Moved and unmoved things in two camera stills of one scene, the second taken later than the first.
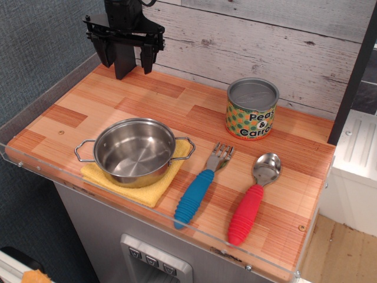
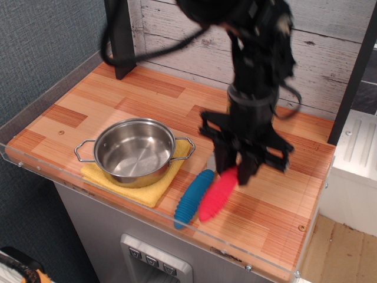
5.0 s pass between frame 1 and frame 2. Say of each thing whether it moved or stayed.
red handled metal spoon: moved
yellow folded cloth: stayed
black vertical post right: stayed
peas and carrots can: stayed
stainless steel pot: stayed
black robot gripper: moved
